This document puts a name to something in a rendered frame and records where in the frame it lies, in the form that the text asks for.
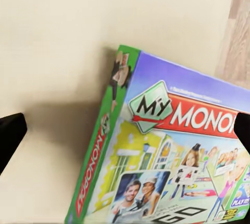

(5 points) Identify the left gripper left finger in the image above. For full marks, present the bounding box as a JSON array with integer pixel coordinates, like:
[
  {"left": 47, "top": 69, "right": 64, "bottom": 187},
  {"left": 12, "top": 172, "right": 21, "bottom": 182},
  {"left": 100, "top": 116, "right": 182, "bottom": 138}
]
[{"left": 0, "top": 113, "right": 27, "bottom": 175}]

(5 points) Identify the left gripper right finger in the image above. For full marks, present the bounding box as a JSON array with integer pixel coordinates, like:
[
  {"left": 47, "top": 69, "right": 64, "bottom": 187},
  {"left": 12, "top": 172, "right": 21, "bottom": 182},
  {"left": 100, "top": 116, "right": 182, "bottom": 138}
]
[{"left": 233, "top": 112, "right": 250, "bottom": 154}]

